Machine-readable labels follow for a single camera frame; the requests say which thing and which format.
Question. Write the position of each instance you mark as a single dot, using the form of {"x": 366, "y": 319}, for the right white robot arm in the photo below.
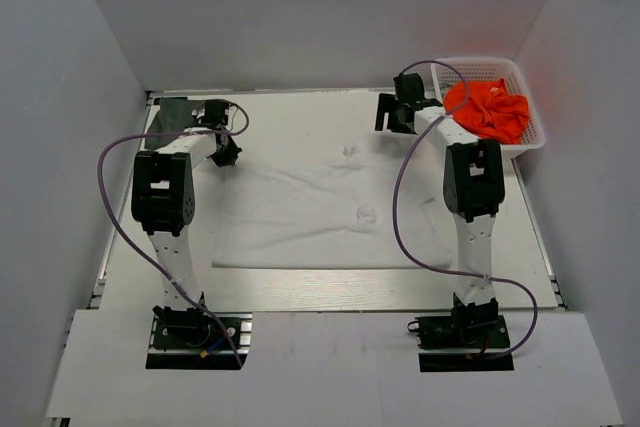
{"x": 473, "y": 189}

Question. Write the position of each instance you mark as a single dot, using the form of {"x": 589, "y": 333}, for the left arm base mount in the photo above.
{"x": 189, "y": 340}

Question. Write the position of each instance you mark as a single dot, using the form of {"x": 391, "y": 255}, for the white plastic basket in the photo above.
{"x": 452, "y": 70}

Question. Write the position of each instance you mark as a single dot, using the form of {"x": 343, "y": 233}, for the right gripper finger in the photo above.
{"x": 386, "y": 113}
{"x": 401, "y": 121}

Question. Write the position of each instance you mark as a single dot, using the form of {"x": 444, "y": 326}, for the folded dark green t-shirt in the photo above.
{"x": 175, "y": 114}

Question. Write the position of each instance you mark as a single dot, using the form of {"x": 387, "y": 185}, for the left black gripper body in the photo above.
{"x": 231, "y": 148}

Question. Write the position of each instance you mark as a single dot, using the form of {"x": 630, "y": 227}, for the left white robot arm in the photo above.
{"x": 163, "y": 193}

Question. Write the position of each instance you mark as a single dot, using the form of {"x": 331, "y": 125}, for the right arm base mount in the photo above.
{"x": 444, "y": 349}

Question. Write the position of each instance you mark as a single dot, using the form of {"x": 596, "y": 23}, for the orange t-shirt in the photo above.
{"x": 490, "y": 112}

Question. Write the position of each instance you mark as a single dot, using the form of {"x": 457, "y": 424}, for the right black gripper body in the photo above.
{"x": 399, "y": 104}

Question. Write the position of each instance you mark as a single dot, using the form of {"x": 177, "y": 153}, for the white t-shirt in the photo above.
{"x": 332, "y": 215}

